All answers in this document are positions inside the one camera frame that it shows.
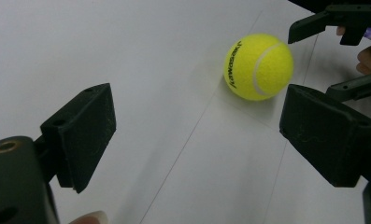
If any yellow tennis ball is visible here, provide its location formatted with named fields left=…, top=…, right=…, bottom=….
left=222, top=33, right=295, bottom=102

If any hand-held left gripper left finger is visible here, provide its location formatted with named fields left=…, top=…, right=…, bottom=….
left=38, top=82, right=118, bottom=195

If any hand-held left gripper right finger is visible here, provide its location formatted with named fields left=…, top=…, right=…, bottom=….
left=278, top=83, right=371, bottom=189

